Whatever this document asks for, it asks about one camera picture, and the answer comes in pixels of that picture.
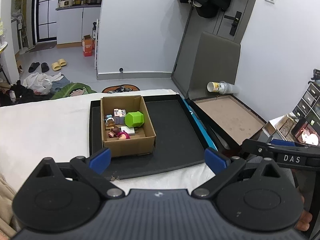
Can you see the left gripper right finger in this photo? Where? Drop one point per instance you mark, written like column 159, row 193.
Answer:
column 226, row 171

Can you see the cardboard box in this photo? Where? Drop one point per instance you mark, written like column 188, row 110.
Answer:
column 144, row 139

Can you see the white plastic bag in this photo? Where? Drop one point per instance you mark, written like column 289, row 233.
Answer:
column 41, row 83

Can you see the orange carton box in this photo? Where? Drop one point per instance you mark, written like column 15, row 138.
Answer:
column 87, row 45

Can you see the left yellow slipper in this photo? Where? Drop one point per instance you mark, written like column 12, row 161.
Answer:
column 56, row 66

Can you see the grey door with handle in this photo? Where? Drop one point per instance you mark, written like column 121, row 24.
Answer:
column 230, row 24

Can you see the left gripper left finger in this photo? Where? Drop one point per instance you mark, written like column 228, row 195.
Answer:
column 89, row 171

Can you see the green cartoon cushion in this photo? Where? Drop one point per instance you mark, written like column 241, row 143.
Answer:
column 73, row 89

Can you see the lavender cube character toy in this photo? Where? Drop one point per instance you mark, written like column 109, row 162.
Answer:
column 119, row 116

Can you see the white charger block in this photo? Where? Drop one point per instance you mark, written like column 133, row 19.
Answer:
column 129, row 130

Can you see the black slipper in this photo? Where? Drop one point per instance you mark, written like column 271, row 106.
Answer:
column 33, row 67
column 44, row 67

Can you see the grey folded panel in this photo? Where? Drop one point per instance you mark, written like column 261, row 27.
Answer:
column 215, row 59

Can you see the green plastic square container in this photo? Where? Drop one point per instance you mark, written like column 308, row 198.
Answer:
column 134, row 119

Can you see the right black slipper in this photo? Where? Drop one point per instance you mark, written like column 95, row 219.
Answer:
column 44, row 67

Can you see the left black slipper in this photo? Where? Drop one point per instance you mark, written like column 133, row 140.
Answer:
column 33, row 67

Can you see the yellow slipper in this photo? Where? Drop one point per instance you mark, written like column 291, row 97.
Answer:
column 56, row 66
column 62, row 62

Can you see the brown-haired doll figurine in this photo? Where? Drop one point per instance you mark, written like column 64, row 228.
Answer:
column 114, row 131

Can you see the person right hand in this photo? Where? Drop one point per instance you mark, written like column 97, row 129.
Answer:
column 304, row 181

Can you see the right yellow slipper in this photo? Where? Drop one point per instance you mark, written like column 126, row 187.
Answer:
column 62, row 62

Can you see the black tray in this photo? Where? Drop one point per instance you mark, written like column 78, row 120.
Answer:
column 171, row 137

